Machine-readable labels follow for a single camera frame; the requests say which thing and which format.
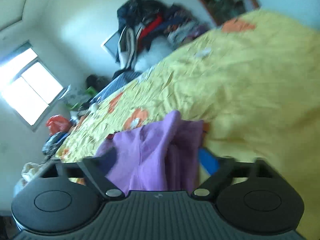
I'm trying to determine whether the pile of dark clothes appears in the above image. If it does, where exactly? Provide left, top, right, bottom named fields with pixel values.
left=115, top=0, right=212, bottom=71

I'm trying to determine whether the purple knit sweater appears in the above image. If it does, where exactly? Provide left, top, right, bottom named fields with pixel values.
left=94, top=110, right=205, bottom=195

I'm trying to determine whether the dark bag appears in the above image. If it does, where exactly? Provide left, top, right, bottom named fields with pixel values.
left=85, top=74, right=108, bottom=91

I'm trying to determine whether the grey flat panel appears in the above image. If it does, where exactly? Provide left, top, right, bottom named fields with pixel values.
left=101, top=29, right=123, bottom=61

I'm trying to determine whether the yellow floral bedsheet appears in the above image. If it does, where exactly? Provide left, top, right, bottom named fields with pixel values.
left=54, top=8, right=320, bottom=230

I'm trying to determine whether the white quilted blanket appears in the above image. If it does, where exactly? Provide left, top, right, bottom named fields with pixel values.
left=14, top=162, right=42, bottom=197

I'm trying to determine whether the window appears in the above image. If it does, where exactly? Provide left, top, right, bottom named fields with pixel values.
left=0, top=40, right=68, bottom=132

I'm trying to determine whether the white pillow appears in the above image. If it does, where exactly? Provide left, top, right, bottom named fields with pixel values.
left=134, top=37, right=177, bottom=72

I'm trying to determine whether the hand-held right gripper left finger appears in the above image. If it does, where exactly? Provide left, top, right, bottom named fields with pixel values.
left=37, top=147, right=125, bottom=201

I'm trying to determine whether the blue quilted mattress pad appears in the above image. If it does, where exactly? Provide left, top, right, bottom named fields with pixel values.
left=89, top=70, right=143, bottom=104

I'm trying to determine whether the green plastic chair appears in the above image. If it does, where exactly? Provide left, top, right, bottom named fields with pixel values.
left=65, top=86, right=98, bottom=109

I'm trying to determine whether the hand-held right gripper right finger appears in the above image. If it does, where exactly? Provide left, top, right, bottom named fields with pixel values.
left=191, top=148, right=278, bottom=201

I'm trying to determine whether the orange plastic bag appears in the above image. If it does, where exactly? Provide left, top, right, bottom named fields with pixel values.
left=45, top=114, right=72, bottom=136

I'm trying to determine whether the dark patterned cloth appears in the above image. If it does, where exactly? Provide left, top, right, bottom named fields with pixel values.
left=41, top=131, right=71, bottom=158

